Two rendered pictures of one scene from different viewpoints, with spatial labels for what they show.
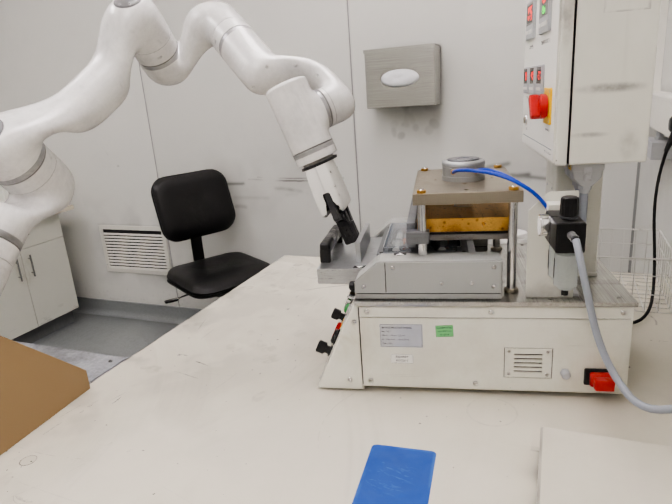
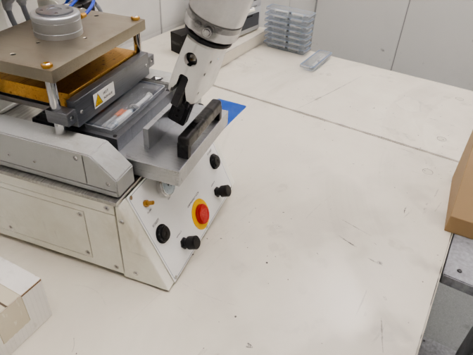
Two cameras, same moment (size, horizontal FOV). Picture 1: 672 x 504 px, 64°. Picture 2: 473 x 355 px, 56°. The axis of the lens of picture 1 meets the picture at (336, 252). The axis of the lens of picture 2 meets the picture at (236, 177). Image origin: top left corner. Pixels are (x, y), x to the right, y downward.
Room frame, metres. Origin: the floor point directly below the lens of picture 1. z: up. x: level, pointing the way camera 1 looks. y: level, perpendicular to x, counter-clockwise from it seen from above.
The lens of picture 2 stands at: (1.71, 0.14, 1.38)
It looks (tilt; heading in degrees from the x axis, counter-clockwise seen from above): 37 degrees down; 186
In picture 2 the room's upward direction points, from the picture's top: 3 degrees clockwise
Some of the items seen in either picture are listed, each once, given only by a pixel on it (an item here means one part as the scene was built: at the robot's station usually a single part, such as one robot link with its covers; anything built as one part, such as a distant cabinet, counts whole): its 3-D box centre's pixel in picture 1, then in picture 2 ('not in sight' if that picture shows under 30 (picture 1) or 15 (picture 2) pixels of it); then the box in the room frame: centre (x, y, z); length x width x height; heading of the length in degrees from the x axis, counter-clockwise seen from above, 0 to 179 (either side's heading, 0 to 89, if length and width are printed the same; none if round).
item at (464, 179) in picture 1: (481, 193); (53, 41); (0.98, -0.28, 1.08); 0.31 x 0.24 x 0.13; 169
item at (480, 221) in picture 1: (463, 202); (67, 55); (1.00, -0.25, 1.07); 0.22 x 0.17 x 0.10; 169
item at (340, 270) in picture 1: (399, 250); (131, 120); (1.03, -0.13, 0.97); 0.30 x 0.22 x 0.08; 79
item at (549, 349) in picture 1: (460, 316); (92, 160); (0.99, -0.24, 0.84); 0.53 x 0.37 x 0.17; 79
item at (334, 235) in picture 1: (331, 242); (200, 126); (1.06, 0.01, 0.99); 0.15 x 0.02 x 0.04; 169
